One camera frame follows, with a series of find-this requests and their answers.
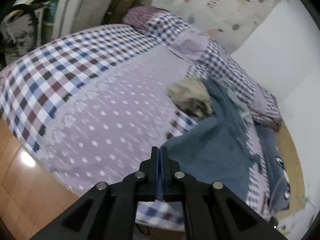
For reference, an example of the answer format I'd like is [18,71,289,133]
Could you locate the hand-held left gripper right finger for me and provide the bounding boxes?
[160,147,285,240]

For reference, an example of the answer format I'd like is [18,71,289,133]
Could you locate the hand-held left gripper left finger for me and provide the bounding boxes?
[30,147,159,240]

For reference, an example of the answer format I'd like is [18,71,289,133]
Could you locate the teal fleece sweater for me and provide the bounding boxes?
[161,76,263,207]

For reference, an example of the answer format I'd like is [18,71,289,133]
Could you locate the khaki garment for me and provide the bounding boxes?
[167,76,215,118]

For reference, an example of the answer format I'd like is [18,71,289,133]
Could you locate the checked bed sheet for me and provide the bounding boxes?
[0,22,275,230]

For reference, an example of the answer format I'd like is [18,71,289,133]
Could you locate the blue cartoon print pillow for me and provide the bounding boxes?
[255,124,292,212]

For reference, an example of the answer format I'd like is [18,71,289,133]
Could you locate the checkered pillow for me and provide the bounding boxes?
[124,5,282,130]

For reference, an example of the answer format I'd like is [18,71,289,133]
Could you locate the wooden headboard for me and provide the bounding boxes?
[275,127,313,218]

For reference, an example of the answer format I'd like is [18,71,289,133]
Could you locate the pineapple print curtain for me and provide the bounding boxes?
[147,0,293,54]

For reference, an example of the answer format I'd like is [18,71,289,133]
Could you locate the teal suitcase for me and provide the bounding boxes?
[42,0,62,29]

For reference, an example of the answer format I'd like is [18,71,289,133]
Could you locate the grey patterned bag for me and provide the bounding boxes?
[0,4,44,65]

